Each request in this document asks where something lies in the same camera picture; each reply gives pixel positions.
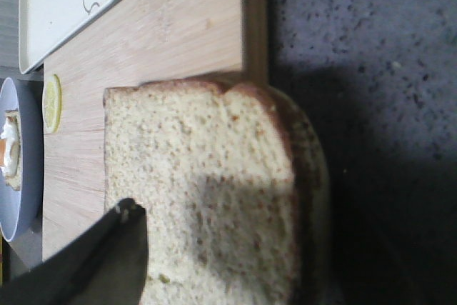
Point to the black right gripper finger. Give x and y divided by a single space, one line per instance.
107 264

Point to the blue round plate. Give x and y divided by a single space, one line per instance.
20 207

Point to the bread slice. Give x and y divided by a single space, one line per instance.
235 186
15 182

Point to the fried egg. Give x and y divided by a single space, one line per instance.
10 147

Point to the white bear tray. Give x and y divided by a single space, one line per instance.
45 25

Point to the lemon slice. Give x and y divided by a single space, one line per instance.
51 104

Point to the wooden cutting board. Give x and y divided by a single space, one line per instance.
134 42

